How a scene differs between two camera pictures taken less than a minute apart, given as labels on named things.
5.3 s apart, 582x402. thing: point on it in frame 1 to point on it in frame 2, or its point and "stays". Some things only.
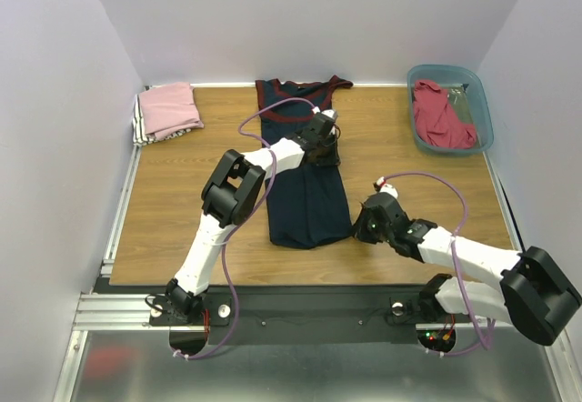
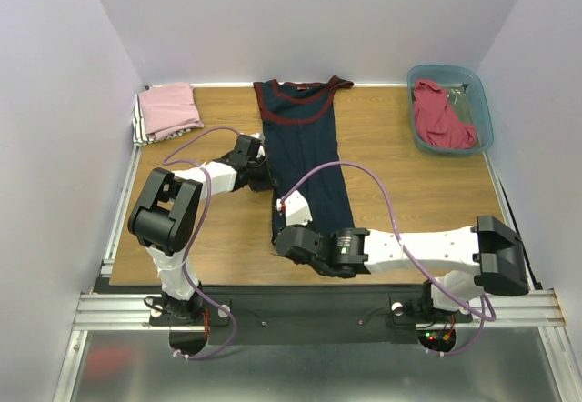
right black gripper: x=364 y=227 to x=283 y=244
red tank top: x=436 y=127 stays
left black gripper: x=333 y=159 to x=267 y=183
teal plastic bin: x=450 y=75 stays
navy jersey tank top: x=307 y=203 stays
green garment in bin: x=460 y=105 stays
